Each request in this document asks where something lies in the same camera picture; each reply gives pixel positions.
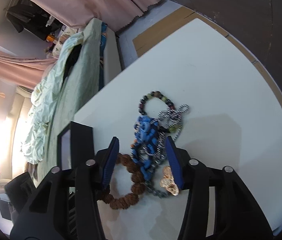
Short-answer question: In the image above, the gold butterfly grey bead bracelet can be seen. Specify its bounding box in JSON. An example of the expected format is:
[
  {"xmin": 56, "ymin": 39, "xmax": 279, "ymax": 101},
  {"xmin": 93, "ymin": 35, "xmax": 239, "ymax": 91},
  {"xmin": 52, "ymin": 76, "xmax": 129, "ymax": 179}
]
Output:
[{"xmin": 144, "ymin": 165, "xmax": 181, "ymax": 198}]

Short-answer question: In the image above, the silver black twisted chain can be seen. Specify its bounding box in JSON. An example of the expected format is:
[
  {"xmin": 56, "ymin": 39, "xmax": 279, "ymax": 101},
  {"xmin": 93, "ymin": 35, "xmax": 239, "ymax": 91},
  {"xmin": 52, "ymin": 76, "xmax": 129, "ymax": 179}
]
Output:
[{"xmin": 140, "ymin": 103, "xmax": 190, "ymax": 164}]

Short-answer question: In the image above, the brown rudraksha bead bracelet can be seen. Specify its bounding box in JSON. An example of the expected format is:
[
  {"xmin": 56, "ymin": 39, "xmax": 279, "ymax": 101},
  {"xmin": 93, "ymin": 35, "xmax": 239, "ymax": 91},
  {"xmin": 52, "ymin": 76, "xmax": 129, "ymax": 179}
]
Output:
[{"xmin": 102, "ymin": 153, "xmax": 147, "ymax": 210}]

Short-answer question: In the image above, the blue flower bead bracelet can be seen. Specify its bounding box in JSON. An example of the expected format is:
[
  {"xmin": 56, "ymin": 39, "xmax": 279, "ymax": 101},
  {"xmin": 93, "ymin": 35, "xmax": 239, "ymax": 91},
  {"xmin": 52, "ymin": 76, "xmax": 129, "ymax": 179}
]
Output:
[{"xmin": 130, "ymin": 115, "xmax": 161, "ymax": 182}]

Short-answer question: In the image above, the dark multicolour bead bracelet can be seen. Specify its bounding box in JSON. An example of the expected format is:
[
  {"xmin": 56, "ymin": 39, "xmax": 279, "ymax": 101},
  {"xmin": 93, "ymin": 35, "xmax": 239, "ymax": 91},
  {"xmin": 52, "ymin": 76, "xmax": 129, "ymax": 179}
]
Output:
[{"xmin": 139, "ymin": 90, "xmax": 177, "ymax": 117}]

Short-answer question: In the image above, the black jewelry box white interior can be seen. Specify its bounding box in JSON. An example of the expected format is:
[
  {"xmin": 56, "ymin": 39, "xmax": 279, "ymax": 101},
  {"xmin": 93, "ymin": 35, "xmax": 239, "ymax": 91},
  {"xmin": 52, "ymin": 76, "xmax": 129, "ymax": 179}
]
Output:
[{"xmin": 57, "ymin": 121, "xmax": 94, "ymax": 170}]

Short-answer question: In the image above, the green bed blanket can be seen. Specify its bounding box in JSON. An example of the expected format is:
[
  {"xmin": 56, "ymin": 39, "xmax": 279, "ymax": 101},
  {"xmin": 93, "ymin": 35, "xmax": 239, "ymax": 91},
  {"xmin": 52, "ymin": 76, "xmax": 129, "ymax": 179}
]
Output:
[{"xmin": 32, "ymin": 18, "xmax": 102, "ymax": 186}]

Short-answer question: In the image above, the pale green duvet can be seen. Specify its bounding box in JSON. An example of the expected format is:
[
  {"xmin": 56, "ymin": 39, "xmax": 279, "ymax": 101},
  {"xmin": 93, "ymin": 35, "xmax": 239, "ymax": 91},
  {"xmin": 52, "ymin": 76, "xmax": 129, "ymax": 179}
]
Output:
[{"xmin": 21, "ymin": 31, "xmax": 84, "ymax": 165}]

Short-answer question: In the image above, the pink curtain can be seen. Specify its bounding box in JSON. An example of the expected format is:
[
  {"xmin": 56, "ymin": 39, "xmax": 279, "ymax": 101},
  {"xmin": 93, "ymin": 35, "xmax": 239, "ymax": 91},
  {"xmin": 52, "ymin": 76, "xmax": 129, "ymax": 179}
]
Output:
[{"xmin": 0, "ymin": 0, "xmax": 161, "ymax": 88}]

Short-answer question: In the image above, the white bed frame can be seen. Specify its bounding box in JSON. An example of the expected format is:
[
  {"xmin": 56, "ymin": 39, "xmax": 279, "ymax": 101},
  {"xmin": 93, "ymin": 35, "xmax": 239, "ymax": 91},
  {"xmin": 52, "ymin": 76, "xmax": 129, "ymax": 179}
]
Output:
[{"xmin": 99, "ymin": 22, "xmax": 122, "ymax": 89}]

